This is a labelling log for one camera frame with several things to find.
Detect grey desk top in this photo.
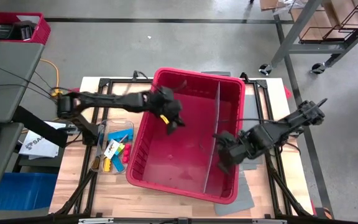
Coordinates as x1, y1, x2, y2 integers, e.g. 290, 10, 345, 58
0, 40, 45, 124

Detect black table frame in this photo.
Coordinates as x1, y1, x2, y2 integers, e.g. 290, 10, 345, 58
53, 71, 315, 218

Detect long blue toy brick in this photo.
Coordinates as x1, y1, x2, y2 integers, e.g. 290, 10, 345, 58
106, 127, 134, 143

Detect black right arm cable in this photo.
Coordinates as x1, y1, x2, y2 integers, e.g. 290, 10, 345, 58
219, 117, 291, 125

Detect tool with wooden handle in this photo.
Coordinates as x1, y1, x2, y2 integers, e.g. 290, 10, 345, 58
91, 122, 108, 171

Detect black wire rack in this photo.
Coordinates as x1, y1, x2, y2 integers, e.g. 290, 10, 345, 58
298, 2, 358, 44

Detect short grey divider panel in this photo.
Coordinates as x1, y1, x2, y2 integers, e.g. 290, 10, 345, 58
213, 169, 256, 216

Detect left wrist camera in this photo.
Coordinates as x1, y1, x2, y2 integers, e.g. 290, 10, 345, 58
165, 98, 183, 115

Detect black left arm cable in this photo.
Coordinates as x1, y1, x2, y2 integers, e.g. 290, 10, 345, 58
132, 70, 160, 94

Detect yellow cable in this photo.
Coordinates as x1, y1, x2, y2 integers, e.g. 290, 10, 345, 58
39, 58, 64, 96

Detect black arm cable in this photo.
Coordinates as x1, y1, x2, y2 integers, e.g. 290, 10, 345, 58
132, 70, 160, 94
219, 117, 291, 125

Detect small red crate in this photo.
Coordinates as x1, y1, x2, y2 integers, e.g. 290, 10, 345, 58
0, 11, 52, 46

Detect clear plastic tray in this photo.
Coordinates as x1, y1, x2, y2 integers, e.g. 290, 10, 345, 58
90, 118, 135, 175

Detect grey metal cart frame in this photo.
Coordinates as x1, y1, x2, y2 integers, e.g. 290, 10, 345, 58
270, 0, 358, 68

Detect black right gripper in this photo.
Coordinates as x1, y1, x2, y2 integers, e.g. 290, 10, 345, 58
214, 130, 254, 175

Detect white printed tag card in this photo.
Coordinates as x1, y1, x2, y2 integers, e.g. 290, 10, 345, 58
103, 138, 120, 159

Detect large red plastic bin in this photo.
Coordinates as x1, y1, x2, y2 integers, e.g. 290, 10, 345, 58
126, 67, 247, 205

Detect white printed paper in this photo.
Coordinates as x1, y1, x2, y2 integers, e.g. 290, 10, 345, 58
19, 121, 67, 159

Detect cardboard boxes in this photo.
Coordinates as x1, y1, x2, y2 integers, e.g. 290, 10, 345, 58
259, 0, 358, 41

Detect black electronic box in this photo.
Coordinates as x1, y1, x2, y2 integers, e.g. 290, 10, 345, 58
0, 24, 14, 40
13, 21, 37, 42

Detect blue plastic bin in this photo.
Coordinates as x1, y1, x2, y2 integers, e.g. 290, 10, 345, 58
0, 172, 58, 212

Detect black bar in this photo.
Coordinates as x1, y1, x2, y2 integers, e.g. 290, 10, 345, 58
12, 105, 68, 149

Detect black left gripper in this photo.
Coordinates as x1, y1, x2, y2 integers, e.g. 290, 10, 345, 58
149, 86, 186, 135

